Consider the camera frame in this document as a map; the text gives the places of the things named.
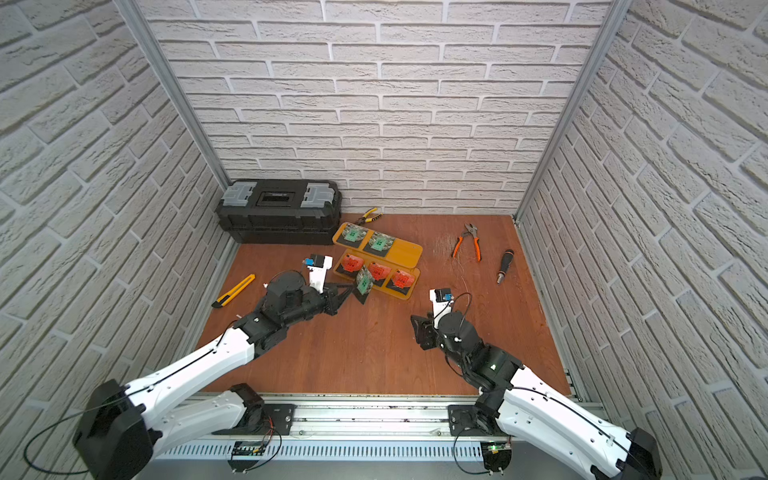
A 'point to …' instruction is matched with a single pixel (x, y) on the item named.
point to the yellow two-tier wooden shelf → (394, 263)
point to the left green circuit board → (248, 448)
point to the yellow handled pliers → (363, 219)
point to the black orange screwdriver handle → (507, 260)
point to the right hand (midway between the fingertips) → (422, 316)
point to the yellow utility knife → (219, 303)
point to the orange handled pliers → (473, 230)
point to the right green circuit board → (495, 448)
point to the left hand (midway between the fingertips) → (357, 285)
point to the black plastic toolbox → (281, 212)
